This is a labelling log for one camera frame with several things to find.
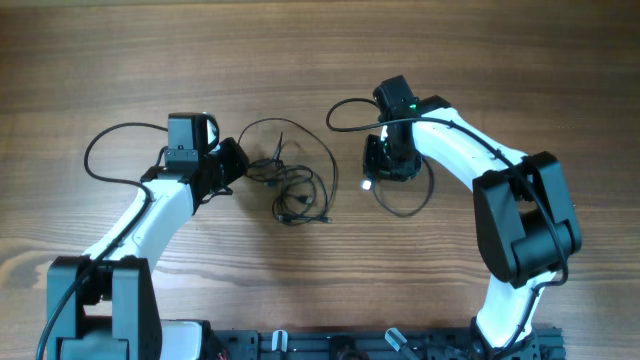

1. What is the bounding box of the separated black cable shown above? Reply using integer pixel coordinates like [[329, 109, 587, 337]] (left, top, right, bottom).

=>
[[369, 157, 436, 219]]

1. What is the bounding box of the black cable bundle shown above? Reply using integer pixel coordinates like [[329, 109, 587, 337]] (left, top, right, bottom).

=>
[[236, 117, 340, 226]]

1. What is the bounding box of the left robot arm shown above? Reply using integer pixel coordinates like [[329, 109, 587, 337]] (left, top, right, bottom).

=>
[[36, 113, 248, 359]]

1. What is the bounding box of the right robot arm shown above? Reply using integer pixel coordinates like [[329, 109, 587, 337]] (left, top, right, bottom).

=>
[[362, 76, 582, 359]]

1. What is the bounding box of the right camera cable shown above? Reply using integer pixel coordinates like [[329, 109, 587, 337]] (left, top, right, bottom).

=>
[[324, 97, 570, 351]]

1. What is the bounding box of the camera cable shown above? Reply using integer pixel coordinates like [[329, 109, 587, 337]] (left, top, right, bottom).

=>
[[33, 122, 174, 360], [324, 97, 570, 351]]

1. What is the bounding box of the left camera cable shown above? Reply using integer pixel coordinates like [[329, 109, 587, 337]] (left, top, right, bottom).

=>
[[33, 122, 174, 360]]

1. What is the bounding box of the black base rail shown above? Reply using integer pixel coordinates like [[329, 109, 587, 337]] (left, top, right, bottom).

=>
[[199, 327, 566, 360]]

